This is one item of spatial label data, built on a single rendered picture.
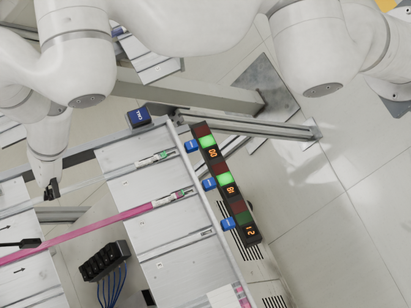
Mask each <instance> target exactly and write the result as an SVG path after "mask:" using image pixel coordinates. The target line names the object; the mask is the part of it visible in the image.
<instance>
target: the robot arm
mask: <svg viewBox="0 0 411 308"><path fill-rule="evenodd" d="M34 8H35V15H36V20H37V28H38V33H39V40H40V47H41V54H40V53H39V52H38V51H37V50H36V49H35V48H34V47H33V46H32V45H31V44H30V43H28V42H27V41H26V40H25V39H24V38H22V37H21V36H19V35H18V34H16V33H14V32H12V31H10V30H8V29H5V28H3V27H0V112H1V113H3V114H4V115H5V116H7V117H8V118H10V119H11V120H13V121H15V122H18V123H22V124H23V125H24V127H25V129H26V131H27V138H26V145H27V151H26V153H27V156H28V160H29V163H30V165H31V168H32V171H33V173H34V177H35V179H36V181H37V184H38V186H39V187H40V188H45V191H44V193H43V200H44V201H46V200H49V201H52V200H54V199H57V198H60V197H61V195H60V192H59V187H58V183H60V182H61V178H62V155H63V154H64V153H65V152H66V151H67V147H68V144H69V135H70V127H71V122H72V114H73V108H80V109H84V108H88V107H91V106H96V105H97V104H99V103H100V102H102V101H103V100H104V99H105V98H106V97H107V96H108V95H109V94H110V93H111V91H112V90H113V87H114V85H115V82H116V75H117V67H116V57H115V52H114V46H113V40H112V36H111V30H110V25H109V20H113V21H115V22H117V23H118V24H120V25H121V26H123V27H124V28H126V30H128V31H129V32H130V33H132V34H133V35H134V36H135V37H136V38H137V39H138V40H139V41H140V42H141V43H142V44H143V45H144V46H145V47H146V48H148V49H149V50H151V51H152V52H154V53H156V54H158V55H161V56H166V57H201V56H211V55H214V54H220V53H223V52H225V51H228V50H230V49H231V48H233V47H235V46H236V45H237V44H238V43H239V42H240V41H241V40H242V39H243V38H244V37H245V36H246V34H247V33H248V31H249V30H250V27H251V25H252V23H253V21H254V19H255V17H256V15H257V14H258V13H261V14H264V15H266V16H267V18H268V22H269V26H270V31H271V34H272V39H273V44H274V47H275V53H276V58H277V61H278V65H279V67H280V71H281V74H282V76H283V78H284V80H285V82H286V84H287V85H288V86H289V87H290V88H291V89H292V90H293V91H294V92H295V93H297V94H299V95H301V96H303V97H308V98H320V97H323V96H325V95H328V94H332V93H334V92H336V91H337V90H339V89H341V88H343V87H344V86H346V85H347V84H348V83H350V82H351V80H353V79H354V77H355V76H356V75H357V74H361V75H363V77H364V79H365V81H366V83H367V85H368V86H369V87H370V88H371V90H373V91H374V92H375V93H376V94H377V95H379V96H381V97H383V98H385V99H387V100H391V101H400V102H402V101H411V6H403V7H397V8H395V9H392V10H390V11H388V12H386V13H384V12H381V11H379V10H376V9H373V8H372V7H369V6H366V5H363V4H359V3H354V2H347V3H342V4H341V3H340V0H34ZM49 185H51V187H52V188H51V189H48V186H49Z"/></svg>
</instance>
